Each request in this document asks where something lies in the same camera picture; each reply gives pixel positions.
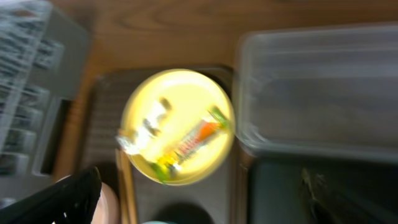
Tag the light blue small plate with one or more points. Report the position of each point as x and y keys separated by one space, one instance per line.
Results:
x=157 y=222

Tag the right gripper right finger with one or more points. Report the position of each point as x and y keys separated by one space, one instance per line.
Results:
x=323 y=204

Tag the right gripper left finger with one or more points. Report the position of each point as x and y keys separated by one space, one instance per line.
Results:
x=70 y=200

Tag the white tissue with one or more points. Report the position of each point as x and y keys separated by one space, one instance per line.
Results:
x=132 y=141

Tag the black rectangular tray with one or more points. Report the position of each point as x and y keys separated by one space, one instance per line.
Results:
x=274 y=187

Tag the grey plastic dish rack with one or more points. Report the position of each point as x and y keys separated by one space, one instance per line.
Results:
x=43 y=53

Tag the yellow round plate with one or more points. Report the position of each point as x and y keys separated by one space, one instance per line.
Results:
x=190 y=94

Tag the wooden chopstick upper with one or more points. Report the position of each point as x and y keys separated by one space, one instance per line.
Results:
x=126 y=189

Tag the dark brown serving tray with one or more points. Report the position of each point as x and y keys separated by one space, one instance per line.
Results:
x=219 y=198

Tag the green orange snack wrapper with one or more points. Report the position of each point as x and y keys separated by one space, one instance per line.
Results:
x=169 y=162

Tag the clear plastic bin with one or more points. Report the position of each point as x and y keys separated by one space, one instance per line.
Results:
x=326 y=92

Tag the white pink bowl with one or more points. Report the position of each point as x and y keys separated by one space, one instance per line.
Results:
x=107 y=209

